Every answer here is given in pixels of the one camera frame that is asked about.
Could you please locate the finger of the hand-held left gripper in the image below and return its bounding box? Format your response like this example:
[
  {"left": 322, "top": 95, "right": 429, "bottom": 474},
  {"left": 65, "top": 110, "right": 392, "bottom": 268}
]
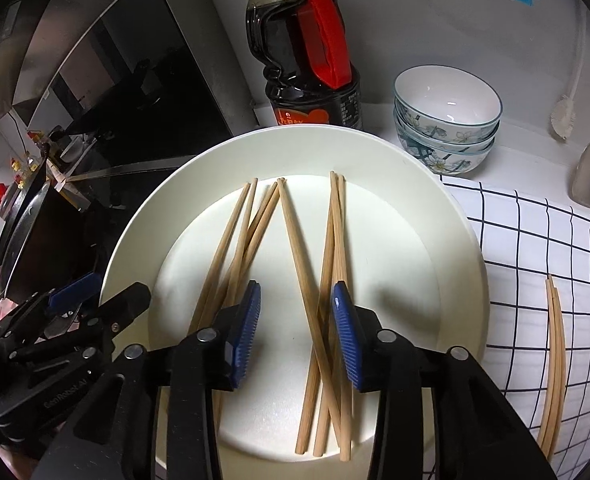
[
  {"left": 10, "top": 282, "right": 152, "bottom": 361},
  {"left": 0, "top": 272, "right": 104, "bottom": 334}
]

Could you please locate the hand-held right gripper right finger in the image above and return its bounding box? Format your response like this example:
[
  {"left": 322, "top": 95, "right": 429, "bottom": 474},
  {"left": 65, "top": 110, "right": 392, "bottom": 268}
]
[{"left": 331, "top": 281, "right": 558, "bottom": 480}]

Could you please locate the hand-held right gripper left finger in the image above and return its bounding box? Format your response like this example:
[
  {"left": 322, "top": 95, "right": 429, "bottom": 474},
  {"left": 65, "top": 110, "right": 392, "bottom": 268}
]
[{"left": 32, "top": 280, "right": 263, "bottom": 480}]

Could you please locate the pile of wooden chopsticks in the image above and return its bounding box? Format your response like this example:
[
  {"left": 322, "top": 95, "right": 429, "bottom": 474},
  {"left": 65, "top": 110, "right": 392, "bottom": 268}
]
[{"left": 185, "top": 176, "right": 352, "bottom": 462}]

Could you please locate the light wooden chopstick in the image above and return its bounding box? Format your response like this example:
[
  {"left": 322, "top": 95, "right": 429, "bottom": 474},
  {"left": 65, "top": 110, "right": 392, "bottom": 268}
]
[
  {"left": 295, "top": 171, "right": 338, "bottom": 456},
  {"left": 536, "top": 274, "right": 562, "bottom": 456},
  {"left": 545, "top": 285, "right": 568, "bottom": 463},
  {"left": 336, "top": 175, "right": 351, "bottom": 286}
]

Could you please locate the white oval dish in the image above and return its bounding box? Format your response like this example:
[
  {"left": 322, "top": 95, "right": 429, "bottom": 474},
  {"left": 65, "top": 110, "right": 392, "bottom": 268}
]
[{"left": 99, "top": 125, "right": 491, "bottom": 480}]

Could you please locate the dark wok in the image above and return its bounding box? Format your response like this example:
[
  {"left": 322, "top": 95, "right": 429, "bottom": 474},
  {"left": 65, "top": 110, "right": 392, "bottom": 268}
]
[{"left": 0, "top": 175, "right": 106, "bottom": 306}]

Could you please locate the steel gas stove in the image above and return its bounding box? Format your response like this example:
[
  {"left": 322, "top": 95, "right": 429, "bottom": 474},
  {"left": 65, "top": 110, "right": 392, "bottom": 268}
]
[{"left": 25, "top": 127, "right": 191, "bottom": 216}]

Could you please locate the white black checked cloth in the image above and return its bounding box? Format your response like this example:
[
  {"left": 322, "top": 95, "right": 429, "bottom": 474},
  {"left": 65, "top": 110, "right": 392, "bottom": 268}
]
[{"left": 440, "top": 175, "right": 590, "bottom": 480}]

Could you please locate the white floral bowl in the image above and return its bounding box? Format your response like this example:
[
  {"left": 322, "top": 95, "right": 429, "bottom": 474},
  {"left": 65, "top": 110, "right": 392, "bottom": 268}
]
[
  {"left": 393, "top": 64, "right": 503, "bottom": 143},
  {"left": 394, "top": 110, "right": 498, "bottom": 156},
  {"left": 397, "top": 130, "right": 493, "bottom": 177}
]

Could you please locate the white bottle brush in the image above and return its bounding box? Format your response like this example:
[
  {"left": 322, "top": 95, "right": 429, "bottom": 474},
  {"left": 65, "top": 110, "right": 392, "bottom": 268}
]
[{"left": 549, "top": 0, "right": 588, "bottom": 141}]

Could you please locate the dark sauce bottle red handle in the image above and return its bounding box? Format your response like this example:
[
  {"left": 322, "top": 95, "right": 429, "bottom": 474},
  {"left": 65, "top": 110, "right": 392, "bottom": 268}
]
[{"left": 245, "top": 0, "right": 363, "bottom": 131}]

